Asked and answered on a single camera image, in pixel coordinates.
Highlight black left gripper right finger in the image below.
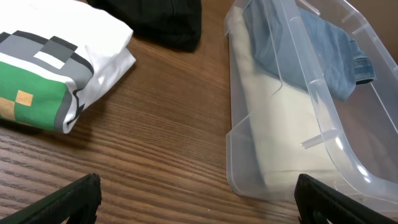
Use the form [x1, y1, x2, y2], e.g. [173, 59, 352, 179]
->
[294, 174, 397, 224]

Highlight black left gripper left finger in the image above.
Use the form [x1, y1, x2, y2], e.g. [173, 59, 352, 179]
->
[1, 174, 101, 224]

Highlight cream cloth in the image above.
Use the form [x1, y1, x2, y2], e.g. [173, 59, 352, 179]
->
[229, 7, 340, 191]

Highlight white printed t-shirt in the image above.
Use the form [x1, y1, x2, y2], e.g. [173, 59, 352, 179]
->
[1, 1, 135, 133]

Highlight blue jeans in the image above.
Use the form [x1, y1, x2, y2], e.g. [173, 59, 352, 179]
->
[243, 1, 376, 101]

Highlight black garment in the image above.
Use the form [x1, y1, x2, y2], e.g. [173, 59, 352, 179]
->
[87, 0, 202, 52]

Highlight clear plastic storage bin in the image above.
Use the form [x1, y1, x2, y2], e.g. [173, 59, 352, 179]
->
[225, 1, 397, 216]

